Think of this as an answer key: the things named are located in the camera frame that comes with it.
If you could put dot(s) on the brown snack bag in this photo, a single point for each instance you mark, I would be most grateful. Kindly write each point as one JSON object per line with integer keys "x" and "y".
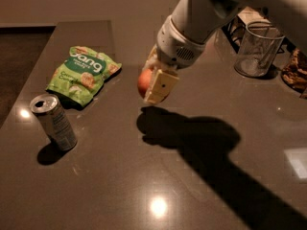
{"x": 294, "y": 74}

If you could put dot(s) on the red yellow apple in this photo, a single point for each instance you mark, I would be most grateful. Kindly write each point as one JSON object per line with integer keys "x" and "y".
{"x": 143, "y": 82}

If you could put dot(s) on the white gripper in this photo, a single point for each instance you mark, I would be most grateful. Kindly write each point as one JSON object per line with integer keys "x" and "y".
{"x": 174, "y": 50}

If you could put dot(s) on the silver redbull can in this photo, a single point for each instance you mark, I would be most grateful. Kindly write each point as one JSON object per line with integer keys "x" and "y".
{"x": 50, "y": 113}

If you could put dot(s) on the green snack chip bag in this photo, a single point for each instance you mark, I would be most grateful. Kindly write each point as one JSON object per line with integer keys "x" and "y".
{"x": 82, "y": 75}

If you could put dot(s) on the black wire basket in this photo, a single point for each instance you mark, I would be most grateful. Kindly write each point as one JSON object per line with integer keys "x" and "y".
{"x": 234, "y": 32}

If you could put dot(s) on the clear glass cup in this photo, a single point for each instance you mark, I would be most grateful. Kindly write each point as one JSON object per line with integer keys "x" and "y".
{"x": 260, "y": 44}

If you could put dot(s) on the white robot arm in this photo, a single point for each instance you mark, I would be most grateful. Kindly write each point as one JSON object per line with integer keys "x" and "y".
{"x": 197, "y": 20}

